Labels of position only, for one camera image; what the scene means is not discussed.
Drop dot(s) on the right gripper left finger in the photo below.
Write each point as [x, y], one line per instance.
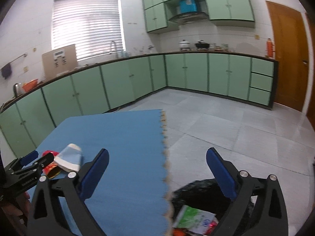
[46, 216]

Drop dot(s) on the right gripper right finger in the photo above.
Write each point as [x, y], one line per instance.
[269, 216]

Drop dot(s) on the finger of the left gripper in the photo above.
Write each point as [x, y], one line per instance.
[39, 163]
[28, 157]

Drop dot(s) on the red gold box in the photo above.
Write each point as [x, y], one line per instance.
[51, 170]

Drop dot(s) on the blue white paper cup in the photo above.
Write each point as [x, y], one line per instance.
[70, 158]

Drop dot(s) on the green white plastic bag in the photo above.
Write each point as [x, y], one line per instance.
[194, 220]

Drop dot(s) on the red crushed can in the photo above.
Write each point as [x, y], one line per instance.
[211, 227]

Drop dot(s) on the black trash bin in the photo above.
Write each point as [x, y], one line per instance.
[205, 195]

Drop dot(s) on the trash in bin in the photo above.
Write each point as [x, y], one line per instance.
[180, 232]

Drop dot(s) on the left hand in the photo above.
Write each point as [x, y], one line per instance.
[20, 206]

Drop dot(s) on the blue foam mat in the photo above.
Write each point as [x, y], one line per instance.
[131, 198]

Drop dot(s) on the steel kettle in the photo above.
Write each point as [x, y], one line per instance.
[17, 90]

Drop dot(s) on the orange basin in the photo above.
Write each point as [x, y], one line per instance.
[30, 85]

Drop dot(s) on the dark hanging cloth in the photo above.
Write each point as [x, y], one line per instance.
[6, 71]

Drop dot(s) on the cardboard box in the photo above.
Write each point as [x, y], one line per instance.
[60, 61]

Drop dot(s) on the wooden door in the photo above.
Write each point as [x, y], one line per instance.
[292, 55]
[309, 99]

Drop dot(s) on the green lower cabinets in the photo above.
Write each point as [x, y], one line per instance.
[27, 120]

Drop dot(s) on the green cabinets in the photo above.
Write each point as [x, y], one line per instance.
[27, 120]
[235, 13]

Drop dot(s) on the sink faucet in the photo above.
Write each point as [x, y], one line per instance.
[113, 47]

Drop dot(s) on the window blinds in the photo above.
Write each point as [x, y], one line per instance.
[89, 24]

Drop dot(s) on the orange thermos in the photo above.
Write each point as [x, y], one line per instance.
[269, 48]

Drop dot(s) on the black wok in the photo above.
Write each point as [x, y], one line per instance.
[201, 45]

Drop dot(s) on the white pot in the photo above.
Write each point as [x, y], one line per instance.
[184, 45]

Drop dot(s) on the range hood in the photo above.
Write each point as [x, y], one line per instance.
[189, 17]

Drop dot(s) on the green upper cabinets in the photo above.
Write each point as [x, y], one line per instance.
[235, 13]

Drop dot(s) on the blue box on hood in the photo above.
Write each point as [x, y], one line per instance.
[188, 6]

